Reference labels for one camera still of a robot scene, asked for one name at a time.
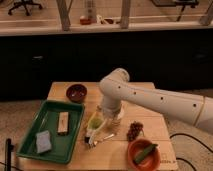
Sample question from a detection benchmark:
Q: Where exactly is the white handled black brush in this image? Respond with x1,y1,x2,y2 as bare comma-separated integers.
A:
84,119,107,147

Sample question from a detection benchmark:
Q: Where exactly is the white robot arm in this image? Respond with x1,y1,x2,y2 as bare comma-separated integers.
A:
99,68,213,135

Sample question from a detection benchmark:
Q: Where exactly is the white paper cup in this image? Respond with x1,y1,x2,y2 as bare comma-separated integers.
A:
111,109,124,126

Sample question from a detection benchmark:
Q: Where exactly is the dark red bowl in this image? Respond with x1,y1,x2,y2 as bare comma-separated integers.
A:
66,84,87,103

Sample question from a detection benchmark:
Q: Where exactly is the brown grape bunch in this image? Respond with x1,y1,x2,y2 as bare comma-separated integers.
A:
127,122,143,142

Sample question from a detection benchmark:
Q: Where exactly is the wooden block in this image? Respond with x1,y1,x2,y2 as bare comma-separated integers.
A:
57,112,69,135

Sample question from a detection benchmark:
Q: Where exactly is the red object on shelf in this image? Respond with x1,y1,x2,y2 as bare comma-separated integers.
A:
79,16,91,25

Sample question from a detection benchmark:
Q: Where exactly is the green cucumber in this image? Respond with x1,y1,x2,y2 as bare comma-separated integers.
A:
134,144,157,164

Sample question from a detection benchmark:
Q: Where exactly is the grey blue sponge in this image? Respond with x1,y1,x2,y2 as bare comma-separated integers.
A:
36,130,52,154

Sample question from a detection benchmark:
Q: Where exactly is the orange clay bowl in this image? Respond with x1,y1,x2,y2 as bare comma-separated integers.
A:
127,139,160,171

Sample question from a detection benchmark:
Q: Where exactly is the black office chair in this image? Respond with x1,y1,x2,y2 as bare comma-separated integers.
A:
8,0,43,16

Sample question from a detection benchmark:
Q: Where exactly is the black floor cable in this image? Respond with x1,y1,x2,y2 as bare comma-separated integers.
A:
169,132,213,171

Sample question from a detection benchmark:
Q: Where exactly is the black stand post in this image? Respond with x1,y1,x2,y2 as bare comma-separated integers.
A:
4,138,14,171

